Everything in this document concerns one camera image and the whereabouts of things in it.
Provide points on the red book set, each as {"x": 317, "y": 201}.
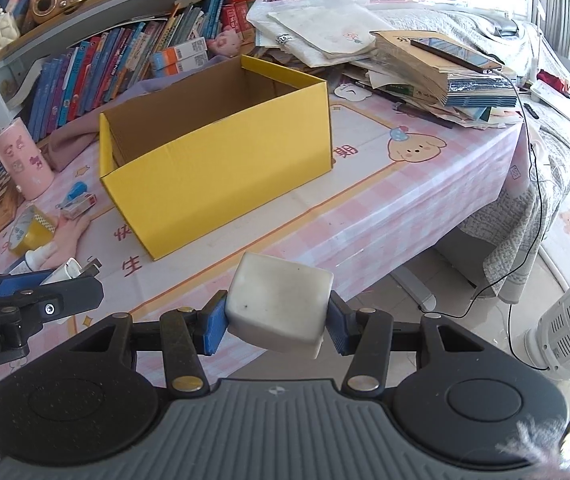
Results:
{"x": 237, "y": 17}

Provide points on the mauve and lavender garment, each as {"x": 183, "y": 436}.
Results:
{"x": 72, "y": 137}

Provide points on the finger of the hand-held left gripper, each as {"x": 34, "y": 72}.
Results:
{"x": 72, "y": 297}
{"x": 15, "y": 284}

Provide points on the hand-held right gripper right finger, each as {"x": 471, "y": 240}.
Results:
{"x": 337, "y": 330}

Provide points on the small white bottle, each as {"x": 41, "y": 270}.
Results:
{"x": 37, "y": 257}

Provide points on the stack of envelopes and booklets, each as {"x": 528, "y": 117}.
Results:
{"x": 440, "y": 82}

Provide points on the pink pig plush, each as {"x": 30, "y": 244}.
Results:
{"x": 227, "y": 42}

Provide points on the pink checked printed tablecloth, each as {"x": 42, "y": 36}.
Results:
{"x": 365, "y": 200}

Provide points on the yellow cardboard box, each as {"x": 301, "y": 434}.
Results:
{"x": 215, "y": 180}

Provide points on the orange and white carton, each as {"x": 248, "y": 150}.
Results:
{"x": 187, "y": 66}
{"x": 180, "y": 51}

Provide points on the white power adapter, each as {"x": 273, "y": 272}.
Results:
{"x": 67, "y": 270}

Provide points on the row of colourful books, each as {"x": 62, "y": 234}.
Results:
{"x": 90, "y": 70}

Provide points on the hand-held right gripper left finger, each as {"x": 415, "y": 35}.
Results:
{"x": 215, "y": 327}

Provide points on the black smartphone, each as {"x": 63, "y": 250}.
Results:
{"x": 455, "y": 55}

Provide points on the white desk bookshelf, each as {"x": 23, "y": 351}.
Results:
{"x": 130, "y": 2}

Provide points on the pile of white papers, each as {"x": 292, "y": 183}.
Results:
{"x": 315, "y": 25}

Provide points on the pink sticker-covered cylinder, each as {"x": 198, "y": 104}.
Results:
{"x": 20, "y": 160}

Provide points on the white square block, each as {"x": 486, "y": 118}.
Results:
{"x": 280, "y": 300}

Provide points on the grey patterned bed blanket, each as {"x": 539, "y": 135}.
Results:
{"x": 525, "y": 220}

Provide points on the small blue stapler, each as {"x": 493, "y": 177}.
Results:
{"x": 77, "y": 192}

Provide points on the white desk leg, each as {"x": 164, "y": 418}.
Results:
{"x": 415, "y": 285}

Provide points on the yellow packing tape roll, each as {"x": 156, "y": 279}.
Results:
{"x": 35, "y": 237}

